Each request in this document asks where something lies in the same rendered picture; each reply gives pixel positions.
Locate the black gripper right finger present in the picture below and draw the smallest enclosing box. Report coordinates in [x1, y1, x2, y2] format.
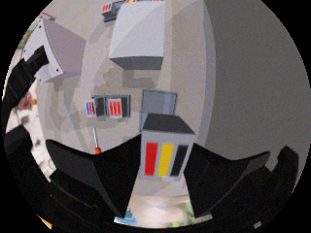
[184, 144, 271, 218]

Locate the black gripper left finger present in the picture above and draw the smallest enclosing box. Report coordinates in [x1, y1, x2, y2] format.
[46, 133, 143, 218]

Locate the orange-handled screwdriver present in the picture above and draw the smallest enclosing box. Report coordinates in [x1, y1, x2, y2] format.
[93, 128, 101, 154]

